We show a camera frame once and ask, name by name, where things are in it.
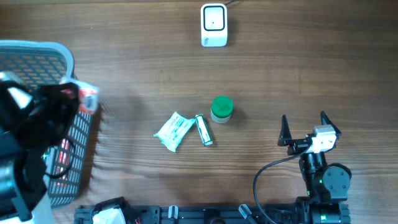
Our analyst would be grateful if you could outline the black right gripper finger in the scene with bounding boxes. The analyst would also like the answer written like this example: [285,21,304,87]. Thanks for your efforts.
[277,114,293,146]
[320,111,341,137]

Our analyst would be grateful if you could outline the green lidded jar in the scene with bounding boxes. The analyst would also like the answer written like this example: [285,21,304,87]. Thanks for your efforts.
[211,96,234,124]

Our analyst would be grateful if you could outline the green white small tube box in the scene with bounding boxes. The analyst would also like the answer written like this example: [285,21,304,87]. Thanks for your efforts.
[195,114,213,146]

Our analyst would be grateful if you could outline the mint wet wipes pack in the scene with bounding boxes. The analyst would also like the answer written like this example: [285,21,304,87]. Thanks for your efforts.
[154,111,195,152]

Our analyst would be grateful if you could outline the red patterned small box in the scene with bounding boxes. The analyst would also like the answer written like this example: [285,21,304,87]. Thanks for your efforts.
[60,77,100,114]

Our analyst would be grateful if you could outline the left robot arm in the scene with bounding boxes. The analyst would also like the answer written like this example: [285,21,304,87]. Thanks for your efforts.
[1,77,80,223]

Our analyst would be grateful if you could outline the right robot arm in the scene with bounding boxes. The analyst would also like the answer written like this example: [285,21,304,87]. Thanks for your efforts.
[276,111,352,224]

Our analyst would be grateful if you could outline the white barcode scanner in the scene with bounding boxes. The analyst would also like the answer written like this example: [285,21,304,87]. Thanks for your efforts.
[200,3,228,47]

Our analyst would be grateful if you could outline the grey plastic mesh basket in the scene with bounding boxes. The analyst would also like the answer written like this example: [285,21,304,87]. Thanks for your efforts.
[1,40,93,210]

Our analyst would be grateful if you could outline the black right camera cable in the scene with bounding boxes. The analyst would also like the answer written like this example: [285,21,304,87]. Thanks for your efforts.
[252,143,313,224]

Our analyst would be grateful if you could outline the black mounting rail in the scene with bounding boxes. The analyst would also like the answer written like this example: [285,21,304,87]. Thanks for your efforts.
[74,203,299,224]

